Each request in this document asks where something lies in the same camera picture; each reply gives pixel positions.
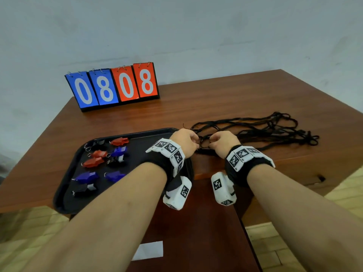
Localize black plastic tray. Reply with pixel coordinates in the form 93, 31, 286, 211
53, 127, 195, 216

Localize orange plastic holders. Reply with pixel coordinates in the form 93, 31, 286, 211
81, 157, 105, 168

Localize person's right hand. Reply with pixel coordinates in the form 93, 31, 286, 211
208, 130, 242, 159

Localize person's left forearm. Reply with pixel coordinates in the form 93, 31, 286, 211
21, 162, 168, 272

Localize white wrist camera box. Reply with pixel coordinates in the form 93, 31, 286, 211
211, 171, 237, 207
162, 176, 193, 211

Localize white paper label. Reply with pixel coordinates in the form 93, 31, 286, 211
131, 240, 164, 261

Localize person's right forearm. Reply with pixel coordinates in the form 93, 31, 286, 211
247, 163, 363, 272

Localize person's left hand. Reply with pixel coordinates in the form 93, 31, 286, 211
169, 128, 200, 159

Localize pile of black lanyards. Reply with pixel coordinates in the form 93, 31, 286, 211
183, 111, 320, 156

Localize blue plastic holders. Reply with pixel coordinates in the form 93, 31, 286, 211
71, 171, 100, 184

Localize black wristband with marker tags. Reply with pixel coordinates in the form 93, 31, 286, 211
145, 138, 186, 193
225, 145, 276, 188

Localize blue and red flip scoreboard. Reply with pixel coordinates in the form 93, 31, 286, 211
64, 62, 161, 113

